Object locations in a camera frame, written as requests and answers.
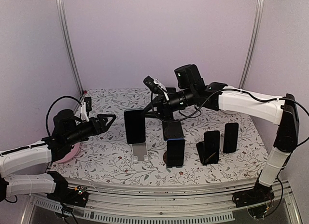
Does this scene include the silver phone stand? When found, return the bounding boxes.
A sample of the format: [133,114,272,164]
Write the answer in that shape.
[131,142,149,163]

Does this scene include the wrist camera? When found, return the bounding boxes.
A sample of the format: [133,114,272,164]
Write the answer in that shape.
[143,76,169,101]
[80,97,92,122]

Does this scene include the left black braided cable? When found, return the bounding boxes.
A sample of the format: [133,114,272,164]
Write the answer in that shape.
[45,96,84,135]

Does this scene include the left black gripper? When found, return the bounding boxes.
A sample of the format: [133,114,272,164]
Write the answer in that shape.
[65,113,116,146]

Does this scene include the black stand wooden base front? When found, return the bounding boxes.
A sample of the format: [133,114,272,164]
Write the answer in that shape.
[163,151,184,168]

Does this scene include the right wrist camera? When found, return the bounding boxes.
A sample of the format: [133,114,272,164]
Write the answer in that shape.
[143,76,169,101]

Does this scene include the black folding phone stand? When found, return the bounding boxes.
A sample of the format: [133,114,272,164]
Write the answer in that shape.
[196,141,220,166]

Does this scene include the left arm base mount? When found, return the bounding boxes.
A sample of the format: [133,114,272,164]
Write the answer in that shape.
[46,171,89,208]

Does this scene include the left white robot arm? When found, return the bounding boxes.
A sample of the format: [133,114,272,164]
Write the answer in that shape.
[0,109,116,202]

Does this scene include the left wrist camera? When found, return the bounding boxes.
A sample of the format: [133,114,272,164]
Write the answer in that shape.
[80,97,92,122]

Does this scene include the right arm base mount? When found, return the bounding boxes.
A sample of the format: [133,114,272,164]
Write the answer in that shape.
[232,183,275,208]

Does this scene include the black phone front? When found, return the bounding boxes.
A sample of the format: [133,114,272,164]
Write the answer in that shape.
[203,130,220,165]

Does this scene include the front aluminium rail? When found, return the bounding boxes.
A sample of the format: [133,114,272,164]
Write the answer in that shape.
[21,179,302,224]

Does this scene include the aluminium frame post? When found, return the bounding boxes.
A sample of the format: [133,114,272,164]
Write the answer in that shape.
[239,0,265,89]
[56,0,84,95]

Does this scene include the black phone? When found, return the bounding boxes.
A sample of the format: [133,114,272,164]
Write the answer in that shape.
[203,130,220,165]
[166,139,185,168]
[167,87,176,93]
[223,123,239,154]

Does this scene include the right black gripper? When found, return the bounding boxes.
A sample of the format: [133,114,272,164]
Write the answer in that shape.
[140,87,195,121]

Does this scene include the left aluminium frame post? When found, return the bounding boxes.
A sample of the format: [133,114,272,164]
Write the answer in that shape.
[56,0,84,95]

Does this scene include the floral table mat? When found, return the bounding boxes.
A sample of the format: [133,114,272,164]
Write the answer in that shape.
[51,88,268,186]

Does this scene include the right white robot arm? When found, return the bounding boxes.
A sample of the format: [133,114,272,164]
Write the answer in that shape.
[143,64,301,203]

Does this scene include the pink bowl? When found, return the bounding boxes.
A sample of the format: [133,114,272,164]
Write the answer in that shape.
[56,143,80,163]

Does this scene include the right aluminium frame post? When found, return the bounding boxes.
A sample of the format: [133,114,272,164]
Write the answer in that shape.
[239,0,265,89]

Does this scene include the blue phone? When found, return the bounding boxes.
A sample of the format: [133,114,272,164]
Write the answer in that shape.
[162,122,169,141]

